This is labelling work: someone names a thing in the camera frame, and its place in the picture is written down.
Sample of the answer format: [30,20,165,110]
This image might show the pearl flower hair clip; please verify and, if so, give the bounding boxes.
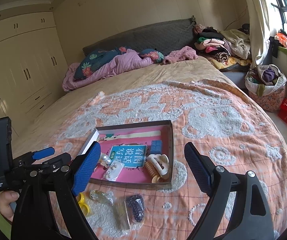
[98,153,112,168]

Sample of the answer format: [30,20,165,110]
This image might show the earrings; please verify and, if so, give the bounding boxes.
[103,160,124,181]

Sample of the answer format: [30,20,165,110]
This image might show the clear bag of jewelry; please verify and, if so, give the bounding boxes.
[90,190,115,206]

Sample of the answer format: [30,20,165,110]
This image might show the cream claw hair clip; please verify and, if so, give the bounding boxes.
[147,154,170,179]

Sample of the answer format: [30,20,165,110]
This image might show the small blue box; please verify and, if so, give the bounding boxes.
[150,140,163,154]

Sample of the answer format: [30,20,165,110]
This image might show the dark beaded scrunchie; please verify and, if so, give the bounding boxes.
[125,194,145,223]

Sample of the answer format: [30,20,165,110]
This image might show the clear bag with gold chain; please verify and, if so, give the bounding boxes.
[114,200,131,233]

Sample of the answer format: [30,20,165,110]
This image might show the left hand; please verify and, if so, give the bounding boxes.
[0,191,20,222]

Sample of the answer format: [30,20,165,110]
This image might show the tan bed sheet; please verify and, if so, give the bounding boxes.
[12,56,236,156]

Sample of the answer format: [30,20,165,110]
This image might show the pink children's book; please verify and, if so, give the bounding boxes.
[89,127,171,184]

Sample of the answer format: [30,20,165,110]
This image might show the orange white patterned quilt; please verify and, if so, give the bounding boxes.
[12,78,287,240]

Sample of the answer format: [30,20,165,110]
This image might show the shallow cardboard box tray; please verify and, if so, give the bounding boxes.
[77,119,175,191]

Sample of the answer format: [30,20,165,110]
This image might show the cream wardrobe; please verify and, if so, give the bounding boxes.
[0,12,67,140]

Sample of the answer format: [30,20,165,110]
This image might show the dark floral pillow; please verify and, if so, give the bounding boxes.
[74,46,128,80]

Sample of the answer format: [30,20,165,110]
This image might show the floral laundry bag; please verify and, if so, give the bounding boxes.
[245,64,287,112]

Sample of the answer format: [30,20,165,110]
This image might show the pink purple duvet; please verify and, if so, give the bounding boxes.
[62,49,154,92]

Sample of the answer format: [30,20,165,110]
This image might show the pink fluffy garment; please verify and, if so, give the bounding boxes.
[163,46,198,64]

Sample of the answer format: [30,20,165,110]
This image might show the pile of clothes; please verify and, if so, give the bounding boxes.
[194,23,252,72]

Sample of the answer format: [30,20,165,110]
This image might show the dark grey headboard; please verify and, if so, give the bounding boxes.
[83,16,196,56]

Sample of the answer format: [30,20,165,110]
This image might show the cream curtain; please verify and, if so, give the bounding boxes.
[246,0,277,68]

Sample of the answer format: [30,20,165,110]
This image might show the clothes on window sill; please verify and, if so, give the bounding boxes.
[269,29,287,58]

